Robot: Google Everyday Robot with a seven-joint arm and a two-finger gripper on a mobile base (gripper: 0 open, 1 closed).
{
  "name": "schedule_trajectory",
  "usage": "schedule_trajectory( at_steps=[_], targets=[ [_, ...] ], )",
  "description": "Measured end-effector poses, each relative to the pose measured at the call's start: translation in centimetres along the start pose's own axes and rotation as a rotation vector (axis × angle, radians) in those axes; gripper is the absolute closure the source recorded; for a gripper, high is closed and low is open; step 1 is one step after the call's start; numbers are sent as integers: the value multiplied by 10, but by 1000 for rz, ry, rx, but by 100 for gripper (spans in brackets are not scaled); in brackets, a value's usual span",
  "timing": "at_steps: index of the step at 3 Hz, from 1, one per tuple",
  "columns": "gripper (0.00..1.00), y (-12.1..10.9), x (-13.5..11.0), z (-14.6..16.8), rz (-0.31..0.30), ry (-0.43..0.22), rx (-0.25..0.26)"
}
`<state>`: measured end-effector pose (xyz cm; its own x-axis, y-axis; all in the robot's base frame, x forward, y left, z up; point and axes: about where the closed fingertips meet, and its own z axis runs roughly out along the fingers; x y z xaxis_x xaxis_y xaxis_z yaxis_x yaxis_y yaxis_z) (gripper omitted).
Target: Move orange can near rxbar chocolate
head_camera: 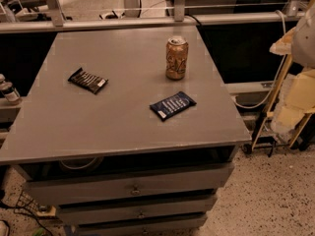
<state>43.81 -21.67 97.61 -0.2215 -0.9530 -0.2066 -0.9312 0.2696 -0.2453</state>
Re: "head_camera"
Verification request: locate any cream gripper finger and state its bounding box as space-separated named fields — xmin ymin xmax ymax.
xmin=271 ymin=70 xmax=315 ymax=134
xmin=270 ymin=28 xmax=295 ymax=55

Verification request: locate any orange soda can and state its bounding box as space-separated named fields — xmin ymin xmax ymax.
xmin=165 ymin=35 xmax=189 ymax=80

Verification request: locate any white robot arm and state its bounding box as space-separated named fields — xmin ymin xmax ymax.
xmin=270 ymin=6 xmax=315 ymax=134

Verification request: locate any black chocolate bar wrapper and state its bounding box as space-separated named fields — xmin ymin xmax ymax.
xmin=68 ymin=68 xmax=108 ymax=94

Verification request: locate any grey metal railing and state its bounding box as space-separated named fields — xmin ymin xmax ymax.
xmin=0 ymin=0 xmax=314 ymax=33

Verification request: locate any blue snack bar wrapper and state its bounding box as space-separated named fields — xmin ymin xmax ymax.
xmin=150 ymin=91 xmax=197 ymax=121

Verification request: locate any grey drawer cabinet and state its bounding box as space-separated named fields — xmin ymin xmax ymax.
xmin=0 ymin=26 xmax=253 ymax=236

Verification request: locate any bottom grey drawer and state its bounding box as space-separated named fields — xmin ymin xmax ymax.
xmin=78 ymin=212 xmax=207 ymax=236

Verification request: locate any grey drawer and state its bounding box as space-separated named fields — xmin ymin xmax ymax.
xmin=24 ymin=162 xmax=234 ymax=206
xmin=78 ymin=212 xmax=207 ymax=236
xmin=57 ymin=192 xmax=217 ymax=225

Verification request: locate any top grey drawer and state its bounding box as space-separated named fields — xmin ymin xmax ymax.
xmin=24 ymin=162 xmax=234 ymax=206

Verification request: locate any middle grey drawer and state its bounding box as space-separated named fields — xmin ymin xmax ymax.
xmin=57 ymin=192 xmax=217 ymax=225

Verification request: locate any small bottle at left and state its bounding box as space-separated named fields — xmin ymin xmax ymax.
xmin=0 ymin=74 xmax=22 ymax=105

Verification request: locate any yellow metal cart frame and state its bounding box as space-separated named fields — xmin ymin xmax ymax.
xmin=243 ymin=55 xmax=314 ymax=156

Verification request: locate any white cable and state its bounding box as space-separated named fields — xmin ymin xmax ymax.
xmin=230 ymin=9 xmax=288 ymax=110

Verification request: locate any black floor cable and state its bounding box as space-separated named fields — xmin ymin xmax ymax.
xmin=0 ymin=190 xmax=55 ymax=236

